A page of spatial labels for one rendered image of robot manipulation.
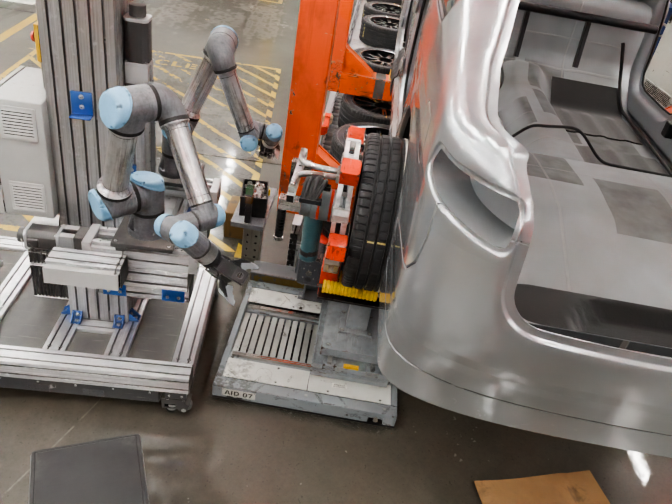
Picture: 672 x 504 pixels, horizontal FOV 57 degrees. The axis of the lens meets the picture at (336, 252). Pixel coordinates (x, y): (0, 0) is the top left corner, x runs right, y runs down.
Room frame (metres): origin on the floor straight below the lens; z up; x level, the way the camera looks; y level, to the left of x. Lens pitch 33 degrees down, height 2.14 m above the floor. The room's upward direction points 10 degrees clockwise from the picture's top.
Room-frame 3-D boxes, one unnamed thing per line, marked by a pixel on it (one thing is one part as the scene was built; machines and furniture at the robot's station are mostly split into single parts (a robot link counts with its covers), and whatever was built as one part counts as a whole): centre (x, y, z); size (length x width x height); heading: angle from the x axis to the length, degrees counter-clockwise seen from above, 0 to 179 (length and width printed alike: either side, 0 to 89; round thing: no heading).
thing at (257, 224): (2.87, 0.48, 0.44); 0.43 x 0.17 x 0.03; 1
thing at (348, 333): (2.30, -0.16, 0.32); 0.40 x 0.30 x 0.28; 1
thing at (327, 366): (2.30, -0.16, 0.13); 0.50 x 0.36 x 0.10; 1
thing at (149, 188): (1.91, 0.71, 0.98); 0.13 x 0.12 x 0.14; 140
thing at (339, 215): (2.30, 0.01, 0.85); 0.54 x 0.07 x 0.54; 1
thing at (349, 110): (4.66, -0.16, 0.39); 0.66 x 0.66 x 0.24
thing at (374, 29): (7.35, -0.14, 0.39); 0.66 x 0.66 x 0.24
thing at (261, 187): (2.83, 0.48, 0.51); 0.20 x 0.14 x 0.13; 8
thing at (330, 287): (2.18, -0.09, 0.51); 0.29 x 0.06 x 0.06; 91
